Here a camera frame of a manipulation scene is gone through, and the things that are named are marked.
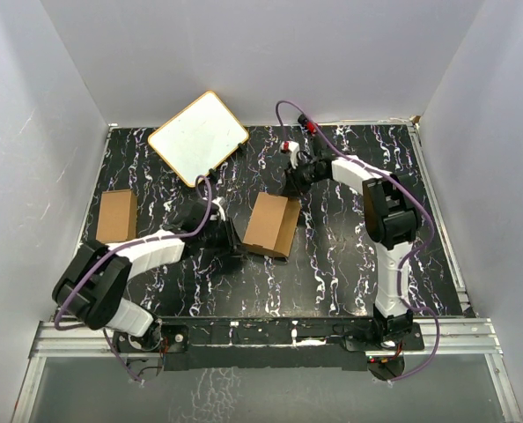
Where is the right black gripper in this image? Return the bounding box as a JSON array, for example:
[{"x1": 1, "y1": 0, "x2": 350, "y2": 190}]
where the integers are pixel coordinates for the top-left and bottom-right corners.
[{"x1": 282, "y1": 158, "x2": 328, "y2": 198}]

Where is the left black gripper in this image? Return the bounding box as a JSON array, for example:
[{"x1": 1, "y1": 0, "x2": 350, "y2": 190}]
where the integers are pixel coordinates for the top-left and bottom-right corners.
[{"x1": 200, "y1": 218, "x2": 247, "y2": 258}]

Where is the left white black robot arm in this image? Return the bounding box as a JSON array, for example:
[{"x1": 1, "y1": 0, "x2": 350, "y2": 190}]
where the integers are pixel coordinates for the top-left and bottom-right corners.
[{"x1": 52, "y1": 197, "x2": 241, "y2": 352}]

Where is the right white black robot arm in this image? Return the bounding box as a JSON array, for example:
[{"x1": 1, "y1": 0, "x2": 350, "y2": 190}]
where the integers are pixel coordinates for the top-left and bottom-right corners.
[{"x1": 280, "y1": 142, "x2": 421, "y2": 350}]

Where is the folded brown cardboard box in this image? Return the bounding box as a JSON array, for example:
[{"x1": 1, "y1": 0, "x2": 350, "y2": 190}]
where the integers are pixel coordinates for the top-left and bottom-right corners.
[{"x1": 96, "y1": 189, "x2": 137, "y2": 243}]

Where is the red and black knob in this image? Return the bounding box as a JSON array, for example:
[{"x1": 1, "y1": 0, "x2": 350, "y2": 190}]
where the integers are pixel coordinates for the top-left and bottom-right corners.
[{"x1": 298, "y1": 114, "x2": 318, "y2": 135}]

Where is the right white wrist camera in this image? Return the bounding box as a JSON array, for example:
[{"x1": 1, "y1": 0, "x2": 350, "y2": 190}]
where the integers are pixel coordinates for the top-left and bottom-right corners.
[{"x1": 280, "y1": 141, "x2": 300, "y2": 169}]

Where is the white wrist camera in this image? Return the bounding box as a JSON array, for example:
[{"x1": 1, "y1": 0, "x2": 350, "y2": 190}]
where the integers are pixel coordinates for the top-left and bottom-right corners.
[
  {"x1": 210, "y1": 197, "x2": 226, "y2": 221},
  {"x1": 280, "y1": 141, "x2": 300, "y2": 169}
]

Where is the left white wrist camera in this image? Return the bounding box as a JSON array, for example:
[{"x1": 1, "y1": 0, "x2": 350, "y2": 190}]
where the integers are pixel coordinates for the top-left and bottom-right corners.
[{"x1": 210, "y1": 197, "x2": 226, "y2": 221}]

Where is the white board with wooden frame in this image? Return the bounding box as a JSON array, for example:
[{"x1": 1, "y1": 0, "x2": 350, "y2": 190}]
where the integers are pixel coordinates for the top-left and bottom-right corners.
[{"x1": 148, "y1": 91, "x2": 249, "y2": 188}]

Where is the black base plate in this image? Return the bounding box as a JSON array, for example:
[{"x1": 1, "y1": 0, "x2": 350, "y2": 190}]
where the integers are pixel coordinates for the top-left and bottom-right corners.
[{"x1": 113, "y1": 316, "x2": 424, "y2": 371}]

